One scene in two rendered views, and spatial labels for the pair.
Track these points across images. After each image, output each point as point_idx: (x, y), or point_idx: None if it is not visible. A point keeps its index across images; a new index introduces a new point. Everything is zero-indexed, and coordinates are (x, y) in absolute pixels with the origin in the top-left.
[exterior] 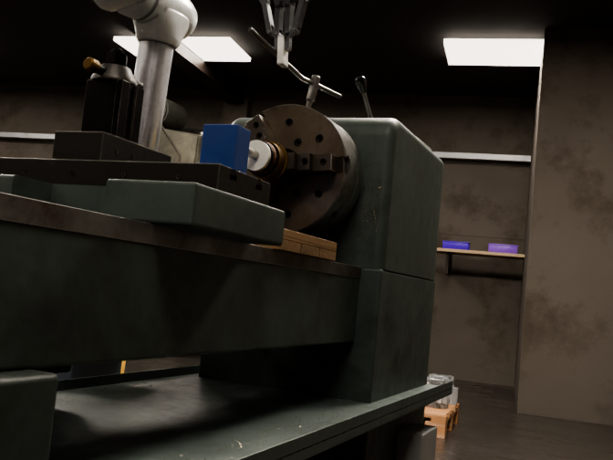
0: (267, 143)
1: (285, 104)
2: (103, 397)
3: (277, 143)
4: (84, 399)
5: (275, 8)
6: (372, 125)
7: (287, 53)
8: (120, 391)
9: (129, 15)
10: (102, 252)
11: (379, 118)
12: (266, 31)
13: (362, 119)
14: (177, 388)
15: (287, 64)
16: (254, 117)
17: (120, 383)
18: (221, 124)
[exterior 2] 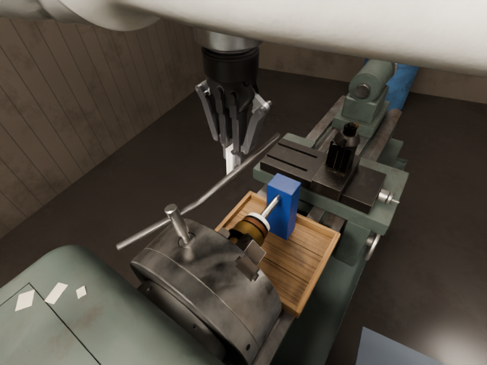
0: (248, 215)
1: (217, 232)
2: (322, 291)
3: (236, 228)
4: (329, 282)
5: (246, 113)
6: (92, 256)
7: (227, 163)
8: (319, 317)
9: None
10: None
11: (67, 258)
12: (255, 144)
13: (88, 269)
14: (290, 346)
15: (227, 173)
16: (257, 244)
17: (326, 350)
18: (288, 177)
